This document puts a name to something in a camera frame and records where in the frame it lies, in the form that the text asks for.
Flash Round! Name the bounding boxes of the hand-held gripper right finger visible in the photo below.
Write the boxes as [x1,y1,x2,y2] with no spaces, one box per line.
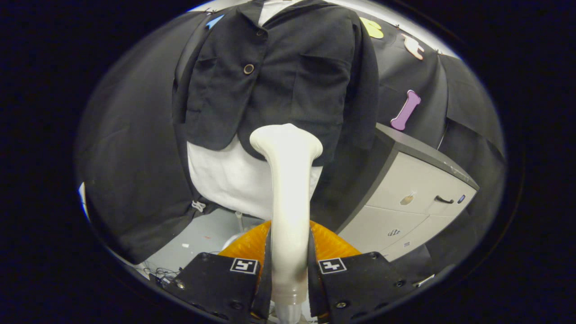
[308,220,417,324]

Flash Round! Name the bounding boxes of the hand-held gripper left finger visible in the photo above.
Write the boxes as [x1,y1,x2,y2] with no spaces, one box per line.
[162,220,273,324]

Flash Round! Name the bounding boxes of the white shirt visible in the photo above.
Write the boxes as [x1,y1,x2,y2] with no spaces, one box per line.
[187,0,324,221]

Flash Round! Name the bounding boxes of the white garment steamer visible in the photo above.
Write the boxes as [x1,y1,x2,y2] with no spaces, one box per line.
[249,123,324,324]

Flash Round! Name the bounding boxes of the black suit jacket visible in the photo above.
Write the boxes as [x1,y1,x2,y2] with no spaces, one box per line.
[173,0,379,162]

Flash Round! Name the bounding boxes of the grey cabinet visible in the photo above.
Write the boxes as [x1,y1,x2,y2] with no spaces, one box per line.
[335,122,480,262]

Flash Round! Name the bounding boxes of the black backdrop cloth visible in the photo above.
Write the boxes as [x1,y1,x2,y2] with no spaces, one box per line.
[76,11,507,284]

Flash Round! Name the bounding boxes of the black floor cables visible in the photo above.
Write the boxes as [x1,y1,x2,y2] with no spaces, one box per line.
[148,265,180,288]

